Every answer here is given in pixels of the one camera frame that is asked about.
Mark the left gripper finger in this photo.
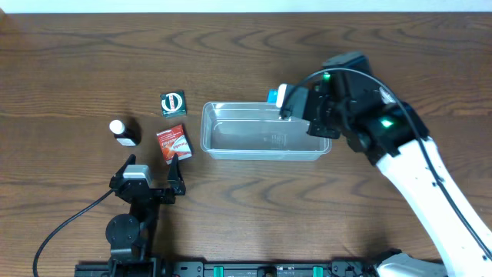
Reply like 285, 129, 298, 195
115, 154, 136, 179
167, 154, 185, 189

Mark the red Panadol ActiFast box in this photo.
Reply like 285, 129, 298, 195
156, 125, 192, 165

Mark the blue cooling patch box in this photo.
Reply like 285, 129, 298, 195
266, 89, 278, 104

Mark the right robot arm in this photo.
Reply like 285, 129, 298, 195
282, 52, 491, 276

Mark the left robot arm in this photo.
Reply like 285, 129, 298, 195
105, 155, 186, 264

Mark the clear plastic container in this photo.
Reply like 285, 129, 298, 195
201, 102, 331, 161

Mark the dark brown medicine bottle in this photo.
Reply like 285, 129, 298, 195
109, 119, 141, 147

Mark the green Zam-Buk box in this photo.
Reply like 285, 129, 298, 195
160, 90, 187, 118

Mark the left black cable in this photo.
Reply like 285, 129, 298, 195
32, 188, 115, 277

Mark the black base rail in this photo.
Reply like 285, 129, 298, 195
74, 258, 378, 277

